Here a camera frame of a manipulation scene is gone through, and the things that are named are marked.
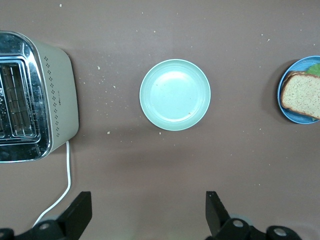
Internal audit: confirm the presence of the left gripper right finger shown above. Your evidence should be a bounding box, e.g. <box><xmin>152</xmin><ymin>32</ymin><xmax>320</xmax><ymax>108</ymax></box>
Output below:
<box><xmin>205</xmin><ymin>191</ymin><xmax>301</xmax><ymax>240</ymax></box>

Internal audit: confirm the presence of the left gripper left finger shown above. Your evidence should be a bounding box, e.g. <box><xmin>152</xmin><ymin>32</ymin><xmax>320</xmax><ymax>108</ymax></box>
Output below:
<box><xmin>0</xmin><ymin>191</ymin><xmax>93</xmax><ymax>240</ymax></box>

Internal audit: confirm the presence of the brown bread slice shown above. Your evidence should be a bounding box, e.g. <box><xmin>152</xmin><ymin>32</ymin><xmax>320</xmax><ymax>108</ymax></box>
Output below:
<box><xmin>283</xmin><ymin>70</ymin><xmax>308</xmax><ymax>82</ymax></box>
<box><xmin>280</xmin><ymin>73</ymin><xmax>320</xmax><ymax>120</ymax></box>

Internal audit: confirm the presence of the green lettuce leaf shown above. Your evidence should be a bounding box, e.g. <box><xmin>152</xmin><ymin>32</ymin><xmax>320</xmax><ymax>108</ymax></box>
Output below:
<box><xmin>304</xmin><ymin>62</ymin><xmax>320</xmax><ymax>77</ymax></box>

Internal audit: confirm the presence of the blue round plate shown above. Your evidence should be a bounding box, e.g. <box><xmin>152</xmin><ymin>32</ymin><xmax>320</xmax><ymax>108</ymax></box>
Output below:
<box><xmin>276</xmin><ymin>55</ymin><xmax>320</xmax><ymax>125</ymax></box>

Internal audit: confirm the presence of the pale green round plate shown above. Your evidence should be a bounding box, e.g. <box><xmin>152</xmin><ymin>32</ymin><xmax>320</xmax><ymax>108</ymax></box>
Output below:
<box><xmin>139</xmin><ymin>58</ymin><xmax>212</xmax><ymax>132</ymax></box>

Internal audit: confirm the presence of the beige metal toaster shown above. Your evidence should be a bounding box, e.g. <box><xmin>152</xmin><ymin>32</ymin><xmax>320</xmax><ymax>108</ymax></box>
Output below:
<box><xmin>0</xmin><ymin>30</ymin><xmax>80</xmax><ymax>163</ymax></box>

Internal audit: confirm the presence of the white toaster power cable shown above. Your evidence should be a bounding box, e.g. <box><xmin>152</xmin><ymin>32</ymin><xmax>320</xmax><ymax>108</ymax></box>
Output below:
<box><xmin>32</xmin><ymin>140</ymin><xmax>72</xmax><ymax>228</ymax></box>

